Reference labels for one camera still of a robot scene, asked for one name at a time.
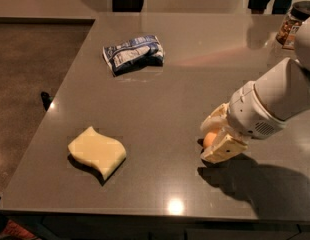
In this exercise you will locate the blue chip bag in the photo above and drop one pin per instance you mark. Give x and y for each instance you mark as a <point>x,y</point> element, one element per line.
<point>134,55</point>

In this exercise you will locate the orange fruit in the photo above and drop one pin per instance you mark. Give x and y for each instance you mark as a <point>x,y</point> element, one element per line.
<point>209,138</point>

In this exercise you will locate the small black object on floor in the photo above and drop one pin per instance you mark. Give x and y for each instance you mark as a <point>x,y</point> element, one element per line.
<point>46,99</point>

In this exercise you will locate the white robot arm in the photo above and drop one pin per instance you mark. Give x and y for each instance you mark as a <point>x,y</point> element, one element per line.
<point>285,89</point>

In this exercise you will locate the yellow sponge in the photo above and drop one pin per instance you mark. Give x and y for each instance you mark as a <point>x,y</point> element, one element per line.
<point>97,151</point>

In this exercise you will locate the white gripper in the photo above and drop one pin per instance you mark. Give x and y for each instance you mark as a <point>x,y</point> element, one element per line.
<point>251,113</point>

